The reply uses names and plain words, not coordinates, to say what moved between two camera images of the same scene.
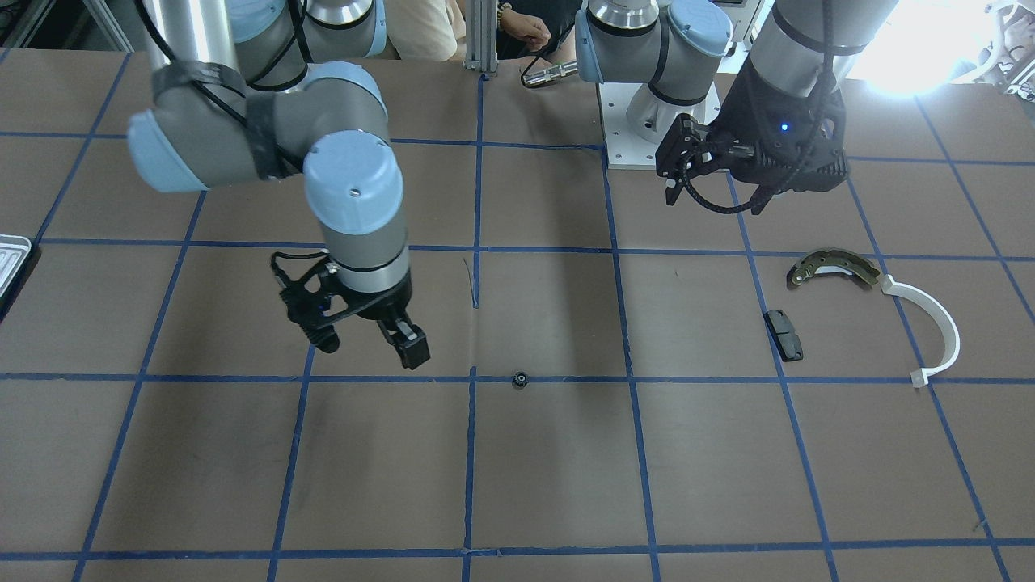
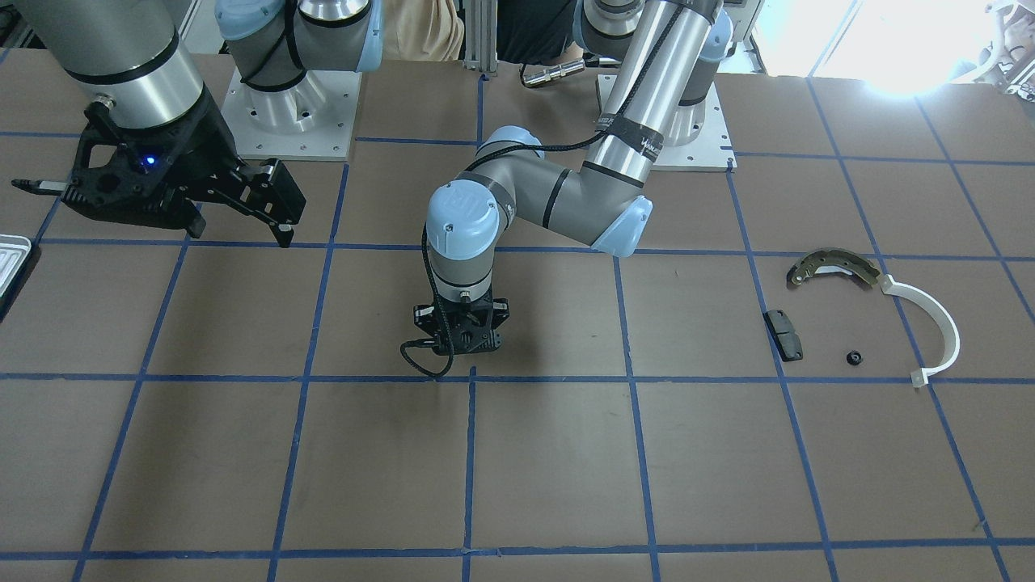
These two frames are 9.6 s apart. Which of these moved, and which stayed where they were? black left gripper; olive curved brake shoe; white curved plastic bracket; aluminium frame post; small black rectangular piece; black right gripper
Moved: black right gripper; black left gripper
Stayed: aluminium frame post; white curved plastic bracket; small black rectangular piece; olive curved brake shoe
